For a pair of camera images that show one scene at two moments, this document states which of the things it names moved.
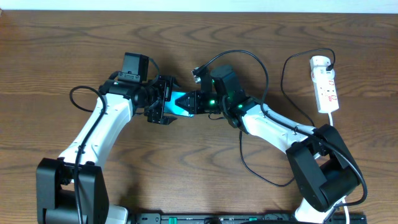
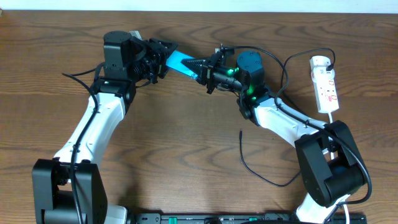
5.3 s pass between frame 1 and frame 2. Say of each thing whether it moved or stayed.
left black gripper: moved
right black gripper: moved
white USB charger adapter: stayed
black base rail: stayed
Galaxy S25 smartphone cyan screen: moved
